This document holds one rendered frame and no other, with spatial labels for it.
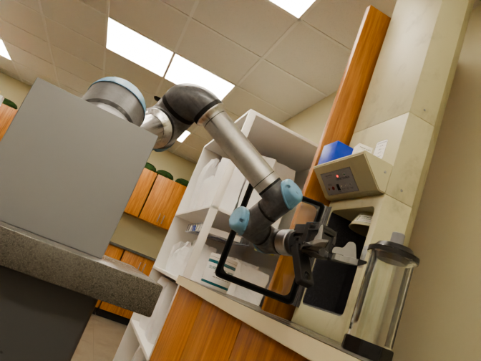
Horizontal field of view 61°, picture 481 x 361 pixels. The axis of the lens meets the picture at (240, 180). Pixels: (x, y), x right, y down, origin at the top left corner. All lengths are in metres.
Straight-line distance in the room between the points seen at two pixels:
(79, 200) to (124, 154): 0.09
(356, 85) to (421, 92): 0.40
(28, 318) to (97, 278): 0.11
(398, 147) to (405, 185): 0.12
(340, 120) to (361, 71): 0.26
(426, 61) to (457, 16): 0.25
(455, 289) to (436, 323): 0.14
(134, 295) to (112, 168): 0.19
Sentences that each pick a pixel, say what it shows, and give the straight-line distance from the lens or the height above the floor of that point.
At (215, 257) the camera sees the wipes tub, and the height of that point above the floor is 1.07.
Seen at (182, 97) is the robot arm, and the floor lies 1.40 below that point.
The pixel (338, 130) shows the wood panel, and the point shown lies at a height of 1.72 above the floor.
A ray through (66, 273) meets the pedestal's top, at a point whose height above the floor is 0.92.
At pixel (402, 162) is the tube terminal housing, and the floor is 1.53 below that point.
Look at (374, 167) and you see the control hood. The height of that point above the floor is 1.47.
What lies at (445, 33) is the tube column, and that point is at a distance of 1.72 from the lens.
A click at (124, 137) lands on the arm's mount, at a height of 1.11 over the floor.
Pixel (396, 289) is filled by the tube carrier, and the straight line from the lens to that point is 0.92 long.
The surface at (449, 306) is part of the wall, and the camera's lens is 1.65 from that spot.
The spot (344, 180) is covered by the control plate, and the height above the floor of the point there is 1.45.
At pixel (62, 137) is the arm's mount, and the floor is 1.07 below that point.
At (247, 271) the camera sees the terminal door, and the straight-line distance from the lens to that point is 1.55.
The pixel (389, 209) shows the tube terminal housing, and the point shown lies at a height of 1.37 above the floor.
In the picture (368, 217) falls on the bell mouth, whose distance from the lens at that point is 1.45.
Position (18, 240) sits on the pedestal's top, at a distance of 0.53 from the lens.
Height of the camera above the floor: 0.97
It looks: 14 degrees up
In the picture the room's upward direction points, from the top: 22 degrees clockwise
